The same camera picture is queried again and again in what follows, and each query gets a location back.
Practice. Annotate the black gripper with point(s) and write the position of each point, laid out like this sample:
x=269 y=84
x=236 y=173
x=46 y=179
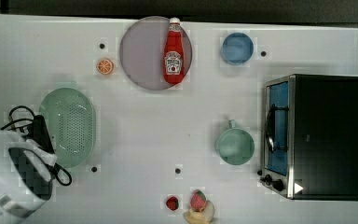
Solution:
x=40 y=134

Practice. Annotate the green oval plastic strainer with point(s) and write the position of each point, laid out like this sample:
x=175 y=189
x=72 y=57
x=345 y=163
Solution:
x=71 y=120

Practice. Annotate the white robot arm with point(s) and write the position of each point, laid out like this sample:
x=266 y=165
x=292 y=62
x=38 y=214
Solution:
x=27 y=159

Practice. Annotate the orange slice toy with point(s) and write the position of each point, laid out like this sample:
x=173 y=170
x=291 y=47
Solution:
x=105 y=66

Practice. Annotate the grey round plate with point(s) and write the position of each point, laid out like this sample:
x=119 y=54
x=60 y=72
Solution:
x=141 y=53

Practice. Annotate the small red toy fruit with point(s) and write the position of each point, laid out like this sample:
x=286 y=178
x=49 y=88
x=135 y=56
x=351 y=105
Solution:
x=172 y=203

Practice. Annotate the red ketchup bottle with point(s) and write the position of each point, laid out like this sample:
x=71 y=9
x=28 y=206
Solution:
x=173 y=57

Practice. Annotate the pink strawberry toy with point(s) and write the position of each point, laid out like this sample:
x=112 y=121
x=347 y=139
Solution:
x=198 y=200

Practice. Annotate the green mug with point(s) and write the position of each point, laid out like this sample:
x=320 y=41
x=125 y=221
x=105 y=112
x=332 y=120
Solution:
x=234 y=145

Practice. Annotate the blue plastic bowl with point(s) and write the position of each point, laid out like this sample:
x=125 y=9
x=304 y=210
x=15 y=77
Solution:
x=237 y=48

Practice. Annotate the black toaster oven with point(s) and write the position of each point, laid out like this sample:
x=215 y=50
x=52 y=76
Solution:
x=310 y=137

